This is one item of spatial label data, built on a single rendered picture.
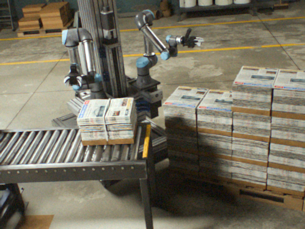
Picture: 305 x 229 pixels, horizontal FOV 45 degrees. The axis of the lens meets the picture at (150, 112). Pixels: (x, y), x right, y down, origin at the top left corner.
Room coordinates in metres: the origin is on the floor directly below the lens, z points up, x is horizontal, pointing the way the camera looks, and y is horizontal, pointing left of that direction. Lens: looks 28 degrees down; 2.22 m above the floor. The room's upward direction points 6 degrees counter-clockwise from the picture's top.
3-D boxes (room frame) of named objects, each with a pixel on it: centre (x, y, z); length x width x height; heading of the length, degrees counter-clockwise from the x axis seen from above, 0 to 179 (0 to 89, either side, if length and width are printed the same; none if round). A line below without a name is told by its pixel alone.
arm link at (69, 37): (3.00, 0.58, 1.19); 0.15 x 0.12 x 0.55; 96
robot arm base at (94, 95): (3.01, 0.45, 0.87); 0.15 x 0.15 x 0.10
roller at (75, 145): (2.31, 0.58, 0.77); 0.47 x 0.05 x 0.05; 174
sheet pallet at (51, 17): (8.90, 2.24, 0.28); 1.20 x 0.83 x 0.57; 84
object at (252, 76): (2.59, -0.83, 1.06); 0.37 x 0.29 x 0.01; 153
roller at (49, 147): (2.33, 0.77, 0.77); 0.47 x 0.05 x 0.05; 174
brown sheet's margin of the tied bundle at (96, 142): (2.40, 0.42, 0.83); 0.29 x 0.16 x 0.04; 174
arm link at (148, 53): (3.38, -0.05, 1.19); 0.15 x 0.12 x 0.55; 147
